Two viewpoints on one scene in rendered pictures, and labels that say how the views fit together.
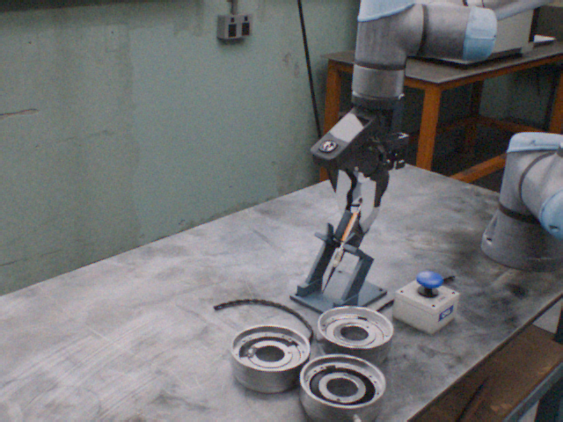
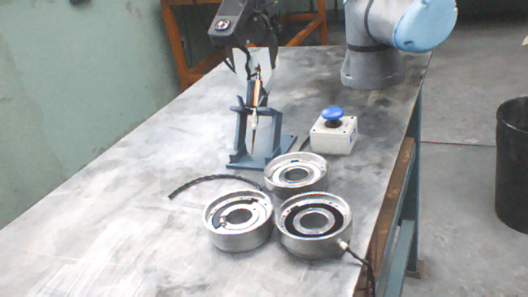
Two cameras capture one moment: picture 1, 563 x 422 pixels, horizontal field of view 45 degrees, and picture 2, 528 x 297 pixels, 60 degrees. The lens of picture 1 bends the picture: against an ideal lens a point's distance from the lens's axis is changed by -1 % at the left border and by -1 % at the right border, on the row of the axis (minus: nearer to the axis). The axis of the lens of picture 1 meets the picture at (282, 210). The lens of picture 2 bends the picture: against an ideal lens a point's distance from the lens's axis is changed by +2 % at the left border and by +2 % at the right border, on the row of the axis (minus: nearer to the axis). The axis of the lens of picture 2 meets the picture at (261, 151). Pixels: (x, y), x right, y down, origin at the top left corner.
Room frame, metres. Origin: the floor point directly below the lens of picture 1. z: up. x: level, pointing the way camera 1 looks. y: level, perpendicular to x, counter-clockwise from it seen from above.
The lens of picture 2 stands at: (0.23, 0.09, 1.23)
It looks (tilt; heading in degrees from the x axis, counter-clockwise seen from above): 29 degrees down; 346
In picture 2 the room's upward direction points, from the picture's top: 10 degrees counter-clockwise
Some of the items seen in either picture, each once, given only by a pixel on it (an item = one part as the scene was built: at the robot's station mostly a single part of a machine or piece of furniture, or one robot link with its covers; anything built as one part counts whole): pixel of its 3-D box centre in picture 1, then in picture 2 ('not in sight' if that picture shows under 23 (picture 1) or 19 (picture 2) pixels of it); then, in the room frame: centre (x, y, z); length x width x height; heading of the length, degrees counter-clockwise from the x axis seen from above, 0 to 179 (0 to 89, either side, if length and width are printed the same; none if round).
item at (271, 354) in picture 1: (269, 359); (240, 221); (0.76, 0.01, 0.82); 0.10 x 0.10 x 0.04
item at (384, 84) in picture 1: (376, 81); not in sight; (1.01, -0.13, 1.14); 0.08 x 0.08 x 0.05
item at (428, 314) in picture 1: (427, 302); (335, 132); (0.92, -0.23, 0.82); 0.08 x 0.07 x 0.05; 138
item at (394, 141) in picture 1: (374, 133); (252, 6); (1.01, -0.13, 1.06); 0.09 x 0.08 x 0.12; 139
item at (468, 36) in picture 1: (449, 31); not in sight; (1.03, -0.23, 1.22); 0.11 x 0.11 x 0.08; 3
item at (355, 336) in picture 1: (354, 338); (296, 178); (0.82, -0.11, 0.82); 0.10 x 0.10 x 0.04
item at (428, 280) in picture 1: (427, 289); (333, 122); (0.91, -0.23, 0.85); 0.04 x 0.04 x 0.05
